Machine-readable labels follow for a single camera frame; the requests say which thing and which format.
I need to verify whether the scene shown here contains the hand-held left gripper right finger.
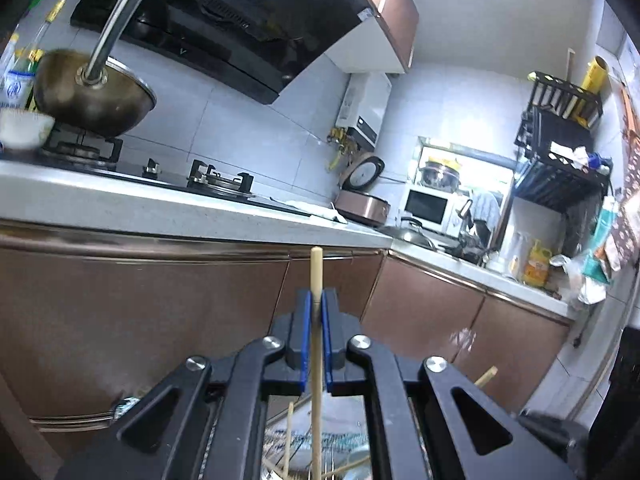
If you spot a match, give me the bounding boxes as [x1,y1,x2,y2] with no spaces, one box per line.
[322,289,577,480]

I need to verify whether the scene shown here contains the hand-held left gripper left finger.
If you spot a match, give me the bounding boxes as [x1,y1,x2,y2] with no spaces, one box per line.
[55,290,314,480]

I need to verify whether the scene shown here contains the single pale bamboo chopstick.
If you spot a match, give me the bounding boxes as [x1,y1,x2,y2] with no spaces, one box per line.
[310,246,325,480]

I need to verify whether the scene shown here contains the wire utensil holder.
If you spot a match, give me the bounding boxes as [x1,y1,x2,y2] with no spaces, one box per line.
[265,395,373,480]

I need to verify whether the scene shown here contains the group of wooden chopsticks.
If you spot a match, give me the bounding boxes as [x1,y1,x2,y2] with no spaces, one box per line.
[264,366,499,480]

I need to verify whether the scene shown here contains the white cloth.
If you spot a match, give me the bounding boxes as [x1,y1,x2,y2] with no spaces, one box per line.
[270,196,350,225]

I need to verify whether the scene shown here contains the steel pan lid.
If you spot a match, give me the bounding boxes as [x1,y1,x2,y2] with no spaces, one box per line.
[379,217,439,251]

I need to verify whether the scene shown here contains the brown rice cooker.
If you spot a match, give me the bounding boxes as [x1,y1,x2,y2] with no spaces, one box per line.
[333,155,392,227]

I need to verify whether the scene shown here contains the brown lower kitchen cabinets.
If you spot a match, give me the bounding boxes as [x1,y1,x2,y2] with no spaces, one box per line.
[0,219,574,461]

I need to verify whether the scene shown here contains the brown kitchen cabinets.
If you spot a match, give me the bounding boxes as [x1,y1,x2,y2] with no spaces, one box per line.
[0,219,574,461]
[320,0,420,75]

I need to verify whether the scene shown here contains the white microwave oven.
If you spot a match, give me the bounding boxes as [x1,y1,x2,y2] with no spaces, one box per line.
[398,184,464,237]

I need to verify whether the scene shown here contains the hanging plastic bags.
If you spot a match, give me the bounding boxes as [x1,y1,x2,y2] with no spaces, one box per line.
[550,195,622,307]

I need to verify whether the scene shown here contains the yellow detergent bottle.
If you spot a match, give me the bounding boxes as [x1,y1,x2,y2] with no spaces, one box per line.
[522,238,551,287]

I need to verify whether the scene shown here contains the white spray bottle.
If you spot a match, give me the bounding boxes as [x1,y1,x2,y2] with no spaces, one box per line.
[500,229,531,279]

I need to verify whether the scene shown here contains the brass water pipes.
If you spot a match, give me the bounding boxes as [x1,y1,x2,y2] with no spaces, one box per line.
[327,127,362,172]

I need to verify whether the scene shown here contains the stacked pots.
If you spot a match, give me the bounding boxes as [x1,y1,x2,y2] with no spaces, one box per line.
[418,157,462,190]

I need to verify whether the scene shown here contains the grey towel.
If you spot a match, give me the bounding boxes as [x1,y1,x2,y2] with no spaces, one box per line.
[470,189,502,234]

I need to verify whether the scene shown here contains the black gas stove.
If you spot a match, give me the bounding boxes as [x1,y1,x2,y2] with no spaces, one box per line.
[0,127,314,217]

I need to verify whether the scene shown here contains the kitchen window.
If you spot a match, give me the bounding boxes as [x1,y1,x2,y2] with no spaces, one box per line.
[412,134,517,241]

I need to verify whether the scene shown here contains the white water heater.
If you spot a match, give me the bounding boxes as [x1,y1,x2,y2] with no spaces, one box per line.
[334,72,394,145]

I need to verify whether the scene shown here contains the brown floral apron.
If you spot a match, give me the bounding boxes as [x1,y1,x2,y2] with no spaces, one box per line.
[604,84,640,274]

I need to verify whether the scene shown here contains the black dish rack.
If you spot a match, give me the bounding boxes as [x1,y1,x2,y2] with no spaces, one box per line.
[513,107,614,214]

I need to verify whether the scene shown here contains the crumpled white rag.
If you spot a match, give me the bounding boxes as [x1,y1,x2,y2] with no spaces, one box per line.
[550,142,594,169]

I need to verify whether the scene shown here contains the black range hood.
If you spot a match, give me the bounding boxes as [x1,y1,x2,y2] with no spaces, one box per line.
[70,0,374,106]

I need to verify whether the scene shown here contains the brown upper kitchen cabinets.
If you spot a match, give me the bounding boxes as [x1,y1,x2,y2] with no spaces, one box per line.
[320,0,420,75]

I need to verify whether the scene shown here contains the white bowl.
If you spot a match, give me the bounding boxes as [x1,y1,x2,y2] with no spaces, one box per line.
[0,108,56,151]

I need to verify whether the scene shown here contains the yellow roll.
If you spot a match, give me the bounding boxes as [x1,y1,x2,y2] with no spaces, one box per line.
[575,56,611,122]

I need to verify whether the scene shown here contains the glass bottle yellow cap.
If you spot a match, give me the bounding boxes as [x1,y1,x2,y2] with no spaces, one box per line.
[34,0,67,62]

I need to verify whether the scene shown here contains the green cap bottle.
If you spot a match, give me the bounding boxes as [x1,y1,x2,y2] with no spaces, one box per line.
[0,0,45,77]

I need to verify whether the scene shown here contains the steel wok with handle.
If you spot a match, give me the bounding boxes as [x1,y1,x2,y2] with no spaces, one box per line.
[32,0,163,139]

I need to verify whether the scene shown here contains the black slotted wall rack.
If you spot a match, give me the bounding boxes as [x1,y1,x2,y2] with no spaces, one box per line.
[527,72,605,129]

